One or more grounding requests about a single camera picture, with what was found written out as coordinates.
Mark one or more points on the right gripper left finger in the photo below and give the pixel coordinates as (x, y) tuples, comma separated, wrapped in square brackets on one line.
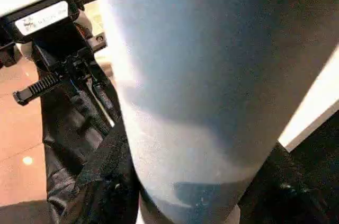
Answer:
[(106, 197)]

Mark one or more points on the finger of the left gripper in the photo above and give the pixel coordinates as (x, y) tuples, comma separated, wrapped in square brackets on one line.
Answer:
[(71, 128)]

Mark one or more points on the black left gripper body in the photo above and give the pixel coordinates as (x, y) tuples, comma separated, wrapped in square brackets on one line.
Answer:
[(74, 57)]

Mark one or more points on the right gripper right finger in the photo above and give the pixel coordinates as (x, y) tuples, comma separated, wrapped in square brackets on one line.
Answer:
[(286, 197)]

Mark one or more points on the white plastic table top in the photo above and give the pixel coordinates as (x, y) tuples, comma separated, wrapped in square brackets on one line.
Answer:
[(318, 107)]

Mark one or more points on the white plastic table leg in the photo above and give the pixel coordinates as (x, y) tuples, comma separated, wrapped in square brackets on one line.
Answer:
[(201, 75)]

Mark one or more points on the black work mat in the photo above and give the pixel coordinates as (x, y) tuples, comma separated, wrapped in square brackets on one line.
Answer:
[(326, 144)]

